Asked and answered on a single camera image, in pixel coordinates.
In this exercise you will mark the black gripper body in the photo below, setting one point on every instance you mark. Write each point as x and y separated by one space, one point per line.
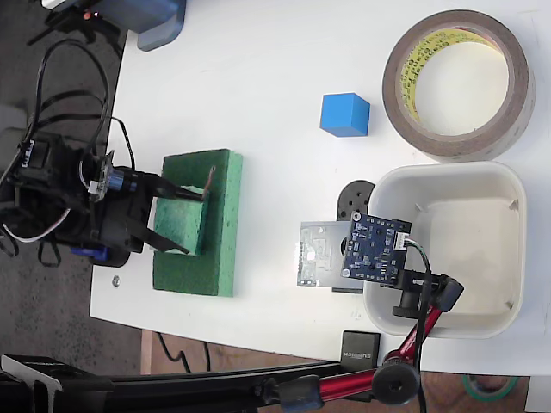
122 219

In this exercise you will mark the black round disc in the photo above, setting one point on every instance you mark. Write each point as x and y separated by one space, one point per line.
355 198

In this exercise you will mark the grey bare circuit board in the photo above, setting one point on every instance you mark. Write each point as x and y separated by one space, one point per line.
318 254

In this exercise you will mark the black clamp stand bar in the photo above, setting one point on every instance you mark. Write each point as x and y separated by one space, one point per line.
172 387

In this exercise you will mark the red articulated camera holder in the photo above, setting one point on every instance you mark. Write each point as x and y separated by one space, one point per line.
344 383

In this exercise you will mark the small light green sponge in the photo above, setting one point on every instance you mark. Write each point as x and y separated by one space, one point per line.
178 223

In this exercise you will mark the small black box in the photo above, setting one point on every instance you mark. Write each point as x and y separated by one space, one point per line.
360 349

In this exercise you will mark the blue cube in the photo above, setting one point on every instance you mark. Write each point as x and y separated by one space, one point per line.
342 112

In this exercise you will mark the small metal nut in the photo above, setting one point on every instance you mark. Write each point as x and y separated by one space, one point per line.
115 281

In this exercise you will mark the white plastic container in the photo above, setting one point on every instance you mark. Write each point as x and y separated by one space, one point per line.
465 241

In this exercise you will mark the green tape roll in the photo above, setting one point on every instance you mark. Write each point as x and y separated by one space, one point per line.
471 387

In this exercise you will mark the large dark green sponge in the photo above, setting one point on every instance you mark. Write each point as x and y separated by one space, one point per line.
224 223

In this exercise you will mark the brown roll of tape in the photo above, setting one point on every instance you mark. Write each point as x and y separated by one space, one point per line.
514 129

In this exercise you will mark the blue camera circuit board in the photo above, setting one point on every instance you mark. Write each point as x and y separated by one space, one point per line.
374 249

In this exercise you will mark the gripper-mounted camera board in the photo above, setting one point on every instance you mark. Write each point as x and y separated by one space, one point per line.
105 178

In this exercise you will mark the blue clamp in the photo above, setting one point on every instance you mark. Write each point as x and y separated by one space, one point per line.
90 254

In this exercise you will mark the black stand with orange light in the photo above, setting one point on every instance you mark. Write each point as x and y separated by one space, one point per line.
64 23

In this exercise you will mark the black six-joint robot arm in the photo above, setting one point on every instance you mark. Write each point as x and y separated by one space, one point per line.
43 172

